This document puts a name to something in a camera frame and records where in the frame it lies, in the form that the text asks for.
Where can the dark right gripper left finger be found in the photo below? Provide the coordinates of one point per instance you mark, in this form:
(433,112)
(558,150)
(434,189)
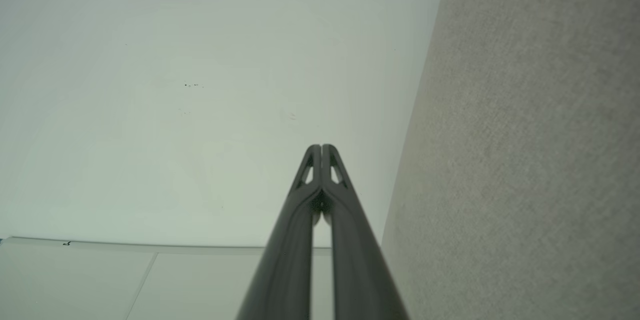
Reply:
(290,260)

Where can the grey fabric sofa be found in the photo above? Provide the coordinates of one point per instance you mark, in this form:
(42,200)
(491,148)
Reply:
(525,160)

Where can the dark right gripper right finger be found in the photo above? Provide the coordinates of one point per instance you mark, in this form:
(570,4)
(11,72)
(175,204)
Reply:
(360,260)

